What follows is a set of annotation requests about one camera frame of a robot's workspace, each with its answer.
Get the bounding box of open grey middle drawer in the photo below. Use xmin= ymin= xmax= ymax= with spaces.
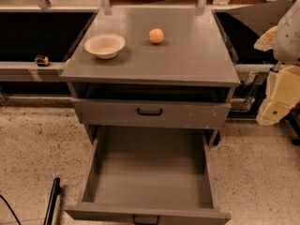
xmin=66 ymin=127 xmax=231 ymax=225

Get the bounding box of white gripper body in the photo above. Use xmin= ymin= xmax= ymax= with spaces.
xmin=265 ymin=66 xmax=300 ymax=111

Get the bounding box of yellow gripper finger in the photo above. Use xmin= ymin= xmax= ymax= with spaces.
xmin=256 ymin=98 xmax=290 ymax=126
xmin=254 ymin=26 xmax=278 ymax=52

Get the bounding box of black cable on floor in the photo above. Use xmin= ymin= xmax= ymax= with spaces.
xmin=0 ymin=194 xmax=22 ymax=225

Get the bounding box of closed grey top drawer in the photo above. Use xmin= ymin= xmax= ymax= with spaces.
xmin=72 ymin=98 xmax=231 ymax=129

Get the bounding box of black bar on floor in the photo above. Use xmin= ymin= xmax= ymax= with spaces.
xmin=43 ymin=177 xmax=62 ymax=225

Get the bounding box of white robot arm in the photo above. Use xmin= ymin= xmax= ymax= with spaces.
xmin=254 ymin=0 xmax=300 ymax=126

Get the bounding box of small dark object on ledge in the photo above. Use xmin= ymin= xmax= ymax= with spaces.
xmin=35 ymin=55 xmax=50 ymax=67

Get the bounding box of orange fruit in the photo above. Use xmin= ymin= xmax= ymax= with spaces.
xmin=149 ymin=28 xmax=164 ymax=44

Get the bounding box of white paper bowl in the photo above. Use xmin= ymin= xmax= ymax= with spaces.
xmin=84 ymin=34 xmax=126 ymax=59

